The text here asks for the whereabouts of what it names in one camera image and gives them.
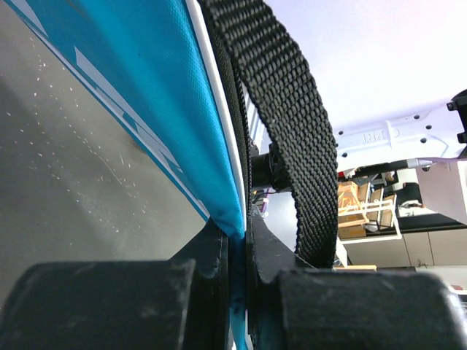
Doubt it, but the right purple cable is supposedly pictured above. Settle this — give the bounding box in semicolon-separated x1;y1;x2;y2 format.
422;155;467;165

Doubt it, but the blue sport racket bag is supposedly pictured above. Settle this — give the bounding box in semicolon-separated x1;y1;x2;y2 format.
7;1;338;349

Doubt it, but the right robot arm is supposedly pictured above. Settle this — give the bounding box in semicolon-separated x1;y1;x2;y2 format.
336;90;466;176

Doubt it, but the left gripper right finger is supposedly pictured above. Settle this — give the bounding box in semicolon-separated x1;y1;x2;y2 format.
247;215;466;349

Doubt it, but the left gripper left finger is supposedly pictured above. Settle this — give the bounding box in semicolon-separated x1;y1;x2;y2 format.
1;222;229;349

